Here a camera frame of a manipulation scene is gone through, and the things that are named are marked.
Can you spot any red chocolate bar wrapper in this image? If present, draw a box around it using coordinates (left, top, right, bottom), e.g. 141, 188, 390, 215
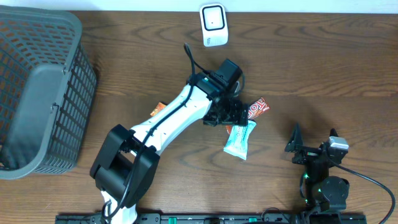
237, 97, 270, 126

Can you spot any white teal wipes packet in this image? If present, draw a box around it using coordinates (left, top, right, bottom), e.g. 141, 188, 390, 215
223, 121, 256, 160

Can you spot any small orange snack box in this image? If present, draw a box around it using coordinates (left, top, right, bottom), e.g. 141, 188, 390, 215
150, 102, 167, 117

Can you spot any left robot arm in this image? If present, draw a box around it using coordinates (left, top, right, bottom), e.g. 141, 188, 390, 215
90, 59, 248, 223

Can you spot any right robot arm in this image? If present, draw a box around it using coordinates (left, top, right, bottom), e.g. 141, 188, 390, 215
285, 124, 349, 224

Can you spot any grey plastic mesh basket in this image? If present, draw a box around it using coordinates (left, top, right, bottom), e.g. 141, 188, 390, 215
1, 6, 97, 180

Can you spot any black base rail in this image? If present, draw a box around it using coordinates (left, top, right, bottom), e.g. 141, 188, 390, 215
55, 213, 367, 224

